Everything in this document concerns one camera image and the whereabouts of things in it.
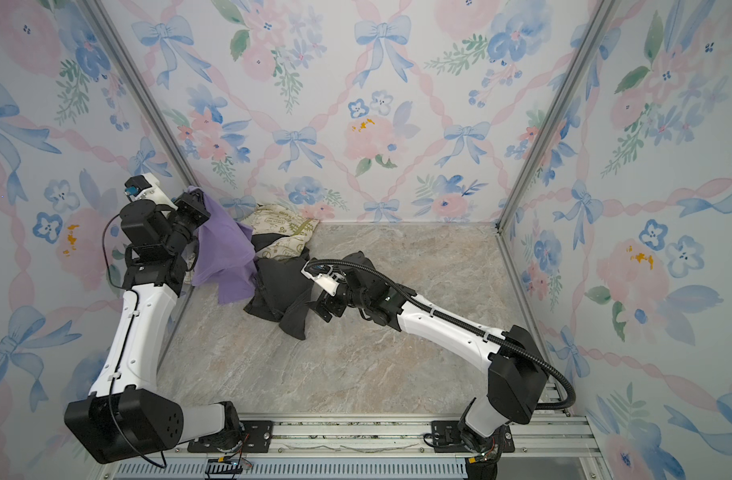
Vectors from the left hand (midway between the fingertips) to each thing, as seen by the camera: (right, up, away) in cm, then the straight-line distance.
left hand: (201, 185), depth 69 cm
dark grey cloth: (+13, -27, +20) cm, 36 cm away
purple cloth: (-1, -16, +13) cm, 21 cm away
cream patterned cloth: (+3, -2, +47) cm, 47 cm away
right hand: (+25, -23, +7) cm, 35 cm away
